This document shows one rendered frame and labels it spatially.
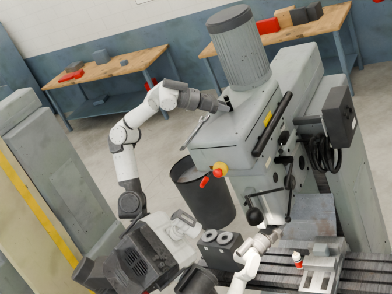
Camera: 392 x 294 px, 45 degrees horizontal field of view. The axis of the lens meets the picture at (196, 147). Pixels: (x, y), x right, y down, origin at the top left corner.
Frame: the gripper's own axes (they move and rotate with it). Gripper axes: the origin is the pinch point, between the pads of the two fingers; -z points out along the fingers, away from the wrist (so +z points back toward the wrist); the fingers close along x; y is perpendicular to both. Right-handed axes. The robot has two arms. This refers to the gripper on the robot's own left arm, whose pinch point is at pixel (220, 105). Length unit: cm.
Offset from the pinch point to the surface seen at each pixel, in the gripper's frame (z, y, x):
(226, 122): -1.1, -4.0, 9.0
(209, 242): -26, -80, -22
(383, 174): -223, -69, -145
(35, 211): 61, -128, -112
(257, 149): -10.4, -7.5, 23.5
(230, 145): -0.1, -8.6, 21.4
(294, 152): -43.8, -16.1, -5.5
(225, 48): 0.7, 21.0, -12.9
